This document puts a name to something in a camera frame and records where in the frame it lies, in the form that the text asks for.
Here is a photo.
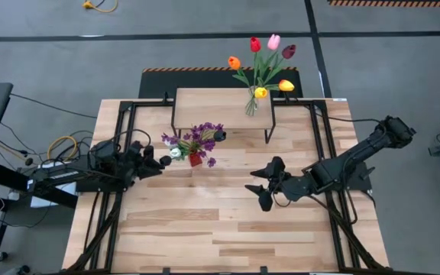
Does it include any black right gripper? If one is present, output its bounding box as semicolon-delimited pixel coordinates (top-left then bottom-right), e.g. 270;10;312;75
244;155;293;213

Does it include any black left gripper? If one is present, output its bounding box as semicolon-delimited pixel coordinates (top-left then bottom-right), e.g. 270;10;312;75
122;140;165;183

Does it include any red ribbed glass vase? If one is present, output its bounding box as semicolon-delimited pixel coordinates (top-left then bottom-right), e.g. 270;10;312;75
188;151;204;168

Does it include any purple artificial flower bunch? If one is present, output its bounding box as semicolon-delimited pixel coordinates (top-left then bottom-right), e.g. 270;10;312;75
160;121;225;169

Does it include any clear glass vase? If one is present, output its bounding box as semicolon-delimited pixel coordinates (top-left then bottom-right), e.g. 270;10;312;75
244;86;261;118

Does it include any yellow orange-tipped artificial tulip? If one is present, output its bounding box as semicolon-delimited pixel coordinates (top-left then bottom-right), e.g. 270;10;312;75
264;79;296;92

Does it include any orange artificial tulip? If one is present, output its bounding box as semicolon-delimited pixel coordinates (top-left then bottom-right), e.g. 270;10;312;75
227;56;254;91

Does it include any dark maroon artificial tulip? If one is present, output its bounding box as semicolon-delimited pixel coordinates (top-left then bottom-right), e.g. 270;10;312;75
260;44;297;91

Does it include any red artificial tulip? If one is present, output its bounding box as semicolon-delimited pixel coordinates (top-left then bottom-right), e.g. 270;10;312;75
249;36;263;91

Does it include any pink artificial tulip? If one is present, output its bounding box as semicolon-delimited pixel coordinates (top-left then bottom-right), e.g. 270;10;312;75
256;34;282;91

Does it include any black floor mat striped edge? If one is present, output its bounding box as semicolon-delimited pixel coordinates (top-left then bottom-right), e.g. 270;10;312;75
138;67;304;99

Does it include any white paper box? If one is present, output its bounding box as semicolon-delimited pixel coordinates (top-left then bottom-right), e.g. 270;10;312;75
31;160;82;209

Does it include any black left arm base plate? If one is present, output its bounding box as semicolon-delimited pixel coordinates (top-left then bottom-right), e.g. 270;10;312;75
75;162;131;193

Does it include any wooden shelf with black frame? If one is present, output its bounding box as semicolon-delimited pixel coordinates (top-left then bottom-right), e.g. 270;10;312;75
170;87;277;145

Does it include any black metal table frame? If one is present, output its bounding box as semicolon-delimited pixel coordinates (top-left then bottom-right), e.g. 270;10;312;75
66;98;391;274

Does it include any yellow coiled cable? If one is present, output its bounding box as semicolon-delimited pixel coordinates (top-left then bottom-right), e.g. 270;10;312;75
47;135;79;162

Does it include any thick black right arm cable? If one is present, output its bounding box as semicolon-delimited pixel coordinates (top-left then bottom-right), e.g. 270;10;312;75
311;189;359;225

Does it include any thin black table cable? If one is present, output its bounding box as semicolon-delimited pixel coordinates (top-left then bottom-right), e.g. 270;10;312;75
280;87;383;125

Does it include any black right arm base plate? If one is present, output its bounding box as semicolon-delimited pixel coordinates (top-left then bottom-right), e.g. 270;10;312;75
344;160;376;192

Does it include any yellow floor cable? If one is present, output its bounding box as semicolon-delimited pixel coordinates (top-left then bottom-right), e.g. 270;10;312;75
82;0;118;14

